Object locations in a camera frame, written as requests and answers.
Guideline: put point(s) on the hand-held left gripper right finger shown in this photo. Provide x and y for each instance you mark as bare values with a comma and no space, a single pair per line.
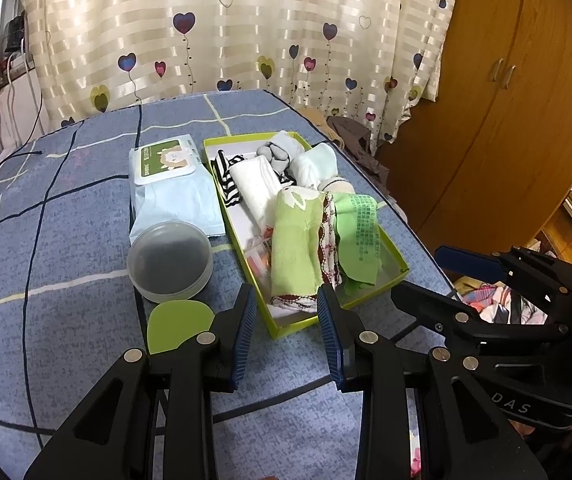
328,340

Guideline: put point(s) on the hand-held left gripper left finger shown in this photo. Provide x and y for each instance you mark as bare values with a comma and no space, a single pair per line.
244,340

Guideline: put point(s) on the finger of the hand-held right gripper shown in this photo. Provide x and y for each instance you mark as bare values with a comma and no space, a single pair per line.
430,310
465,259

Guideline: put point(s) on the lime green cardboard box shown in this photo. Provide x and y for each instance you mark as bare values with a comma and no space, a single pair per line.
390,260

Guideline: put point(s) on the green plastic lid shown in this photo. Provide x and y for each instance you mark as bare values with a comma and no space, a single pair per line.
176,325

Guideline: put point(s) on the clear orange snack packet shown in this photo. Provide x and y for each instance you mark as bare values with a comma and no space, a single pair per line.
258,260

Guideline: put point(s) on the green towel with red trim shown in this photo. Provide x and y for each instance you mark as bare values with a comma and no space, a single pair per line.
293,250

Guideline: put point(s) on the green printed cloth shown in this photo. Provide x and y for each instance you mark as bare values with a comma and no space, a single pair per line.
360,240

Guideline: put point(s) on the clear round plastic container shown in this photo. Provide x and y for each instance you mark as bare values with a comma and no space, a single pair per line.
168,260

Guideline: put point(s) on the beige bandage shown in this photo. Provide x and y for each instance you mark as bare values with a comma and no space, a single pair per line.
338,187

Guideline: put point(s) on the white cloth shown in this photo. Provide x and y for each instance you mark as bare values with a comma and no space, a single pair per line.
256,185

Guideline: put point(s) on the black white striped sock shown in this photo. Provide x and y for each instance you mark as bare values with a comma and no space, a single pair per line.
227,180

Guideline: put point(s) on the wet wipes pack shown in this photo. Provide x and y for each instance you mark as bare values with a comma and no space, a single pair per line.
171,195

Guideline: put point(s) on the mint and white sock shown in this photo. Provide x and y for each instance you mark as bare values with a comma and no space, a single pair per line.
316,165

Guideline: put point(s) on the pile of colourful clothes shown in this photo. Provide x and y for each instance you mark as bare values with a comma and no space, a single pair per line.
505,305

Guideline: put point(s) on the brown clothing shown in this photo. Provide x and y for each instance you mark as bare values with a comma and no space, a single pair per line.
360,150

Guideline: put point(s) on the wooden wardrobe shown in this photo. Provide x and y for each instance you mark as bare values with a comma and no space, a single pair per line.
505,110

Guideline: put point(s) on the blue plaid bed sheet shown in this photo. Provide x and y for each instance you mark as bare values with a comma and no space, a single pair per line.
66,260

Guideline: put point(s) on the heart print curtain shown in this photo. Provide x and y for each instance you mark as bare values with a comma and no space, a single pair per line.
241,25

